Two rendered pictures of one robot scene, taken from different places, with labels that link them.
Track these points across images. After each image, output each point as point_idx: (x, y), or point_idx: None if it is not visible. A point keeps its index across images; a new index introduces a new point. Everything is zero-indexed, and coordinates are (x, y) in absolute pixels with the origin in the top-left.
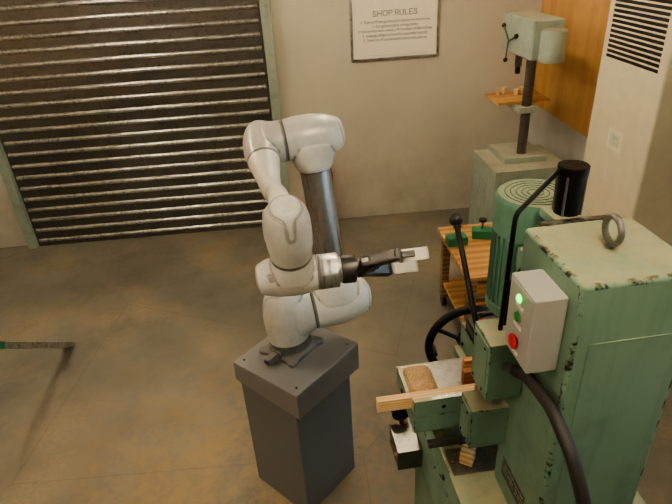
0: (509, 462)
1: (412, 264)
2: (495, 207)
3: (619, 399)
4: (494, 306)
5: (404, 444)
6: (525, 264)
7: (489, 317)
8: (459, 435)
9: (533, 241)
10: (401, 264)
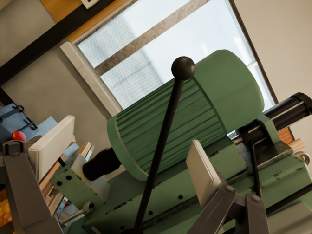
0: None
1: (68, 130)
2: (243, 94)
3: None
4: (142, 172)
5: None
6: (278, 186)
7: (9, 120)
8: None
9: (308, 178)
10: (55, 141)
